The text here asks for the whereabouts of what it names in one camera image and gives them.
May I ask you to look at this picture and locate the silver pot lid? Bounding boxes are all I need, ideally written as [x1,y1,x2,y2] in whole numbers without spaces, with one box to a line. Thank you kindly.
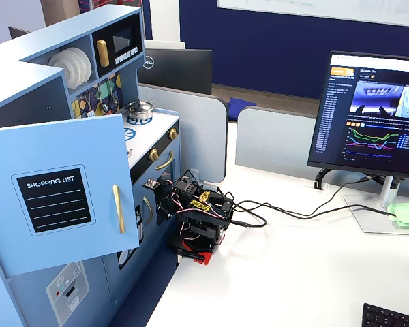
[128,99,154,112]

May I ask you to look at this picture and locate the grey desk divider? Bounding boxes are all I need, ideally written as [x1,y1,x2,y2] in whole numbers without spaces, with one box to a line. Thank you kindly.
[138,83,229,185]
[234,106,318,178]

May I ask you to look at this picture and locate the black toy microwave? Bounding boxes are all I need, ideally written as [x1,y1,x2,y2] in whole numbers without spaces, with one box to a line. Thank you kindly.
[91,15,145,78]

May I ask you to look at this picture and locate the silver monitor stand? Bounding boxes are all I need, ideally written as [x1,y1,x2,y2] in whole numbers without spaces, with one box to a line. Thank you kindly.
[343,175,409,235]

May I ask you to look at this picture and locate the gold cabinet handle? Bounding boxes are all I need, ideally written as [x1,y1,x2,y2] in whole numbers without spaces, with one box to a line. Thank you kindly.
[142,196,153,226]

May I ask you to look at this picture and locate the blue cushion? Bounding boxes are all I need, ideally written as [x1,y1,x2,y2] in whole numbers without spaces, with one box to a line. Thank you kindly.
[228,97,258,110]

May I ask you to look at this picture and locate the gold oven handle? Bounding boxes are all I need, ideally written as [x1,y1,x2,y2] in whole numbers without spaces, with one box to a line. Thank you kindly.
[155,151,175,171]

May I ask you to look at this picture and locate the black keyboard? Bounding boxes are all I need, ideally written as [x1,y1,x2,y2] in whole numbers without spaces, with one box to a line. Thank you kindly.
[361,302,409,327]

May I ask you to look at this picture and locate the lit computer monitor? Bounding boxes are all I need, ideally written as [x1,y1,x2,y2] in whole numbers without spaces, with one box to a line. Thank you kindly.
[307,50,409,178]

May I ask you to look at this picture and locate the green sticky notes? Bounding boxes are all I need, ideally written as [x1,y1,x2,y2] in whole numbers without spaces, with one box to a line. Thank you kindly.
[386,202,409,228]

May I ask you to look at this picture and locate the whiteboard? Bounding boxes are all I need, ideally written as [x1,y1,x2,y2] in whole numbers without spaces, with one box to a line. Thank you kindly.
[217,0,409,29]

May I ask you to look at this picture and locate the black Dell monitor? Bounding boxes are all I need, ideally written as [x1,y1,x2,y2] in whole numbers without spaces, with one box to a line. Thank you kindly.
[137,48,213,96]

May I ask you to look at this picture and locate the white plate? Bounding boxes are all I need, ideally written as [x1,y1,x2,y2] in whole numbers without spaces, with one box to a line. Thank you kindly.
[65,47,89,85]
[73,46,93,82]
[59,49,83,88]
[48,50,76,91]

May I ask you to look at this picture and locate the silver toy pot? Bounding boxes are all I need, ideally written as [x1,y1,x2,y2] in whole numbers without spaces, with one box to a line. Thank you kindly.
[125,104,155,121]

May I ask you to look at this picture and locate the black cable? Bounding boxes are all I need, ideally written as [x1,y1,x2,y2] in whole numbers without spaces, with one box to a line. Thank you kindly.
[231,175,372,219]
[230,200,398,229]

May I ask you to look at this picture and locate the blue shopping list door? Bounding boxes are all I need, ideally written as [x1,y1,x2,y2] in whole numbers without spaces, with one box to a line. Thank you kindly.
[0,114,141,277]

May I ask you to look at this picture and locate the blue toy kitchen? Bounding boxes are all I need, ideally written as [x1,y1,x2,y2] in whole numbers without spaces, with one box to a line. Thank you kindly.
[0,5,182,327]

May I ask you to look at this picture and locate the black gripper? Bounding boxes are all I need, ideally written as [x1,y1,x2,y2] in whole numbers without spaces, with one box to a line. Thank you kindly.
[155,182,188,226]

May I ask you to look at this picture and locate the silver ladle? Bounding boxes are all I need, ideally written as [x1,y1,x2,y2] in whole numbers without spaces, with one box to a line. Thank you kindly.
[97,87,109,112]

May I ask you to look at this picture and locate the small wrist camera board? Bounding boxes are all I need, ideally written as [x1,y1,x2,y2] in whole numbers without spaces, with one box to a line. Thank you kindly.
[142,178,162,192]

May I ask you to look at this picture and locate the red and black arm base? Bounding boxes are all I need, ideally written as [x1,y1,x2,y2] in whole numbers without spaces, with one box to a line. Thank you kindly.
[166,234,215,266]

